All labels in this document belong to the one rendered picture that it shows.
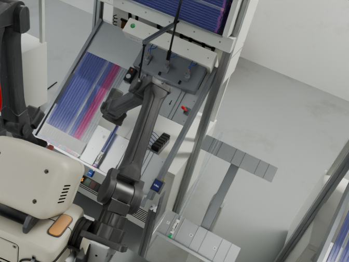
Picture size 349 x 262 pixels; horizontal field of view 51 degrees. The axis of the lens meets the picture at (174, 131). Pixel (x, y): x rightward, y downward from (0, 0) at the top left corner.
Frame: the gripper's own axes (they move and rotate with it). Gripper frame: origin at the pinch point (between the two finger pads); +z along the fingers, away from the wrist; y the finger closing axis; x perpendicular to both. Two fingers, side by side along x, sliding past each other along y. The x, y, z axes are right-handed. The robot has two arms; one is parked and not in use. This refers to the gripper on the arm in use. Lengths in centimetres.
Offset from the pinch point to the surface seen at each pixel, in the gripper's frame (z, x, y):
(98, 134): 2.1, 10.7, 7.1
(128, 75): -2.7, -21.4, 6.7
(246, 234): 105, 21, -80
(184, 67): -3.3, -36.6, -16.9
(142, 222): 67, 45, -19
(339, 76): 271, -193, -103
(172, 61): -3.4, -37.1, -10.1
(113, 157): 2.2, 17.0, -5.6
